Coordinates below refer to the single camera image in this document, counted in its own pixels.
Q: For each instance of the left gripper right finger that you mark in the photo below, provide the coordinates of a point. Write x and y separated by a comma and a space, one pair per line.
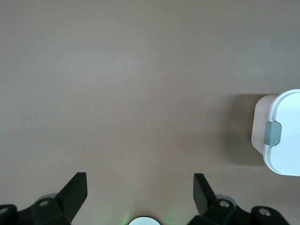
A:
204, 197

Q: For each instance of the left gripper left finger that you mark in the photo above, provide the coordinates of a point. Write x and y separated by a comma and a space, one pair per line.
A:
68, 194

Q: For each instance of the grey box latch clip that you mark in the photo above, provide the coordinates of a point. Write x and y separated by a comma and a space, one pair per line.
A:
272, 133

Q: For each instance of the white plastic box lid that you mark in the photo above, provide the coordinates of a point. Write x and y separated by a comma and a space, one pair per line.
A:
290, 131

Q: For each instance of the white plastic tray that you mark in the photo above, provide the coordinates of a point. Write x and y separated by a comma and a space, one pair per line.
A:
260, 122

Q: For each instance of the brown table mat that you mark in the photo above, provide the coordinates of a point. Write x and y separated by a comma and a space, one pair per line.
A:
117, 93

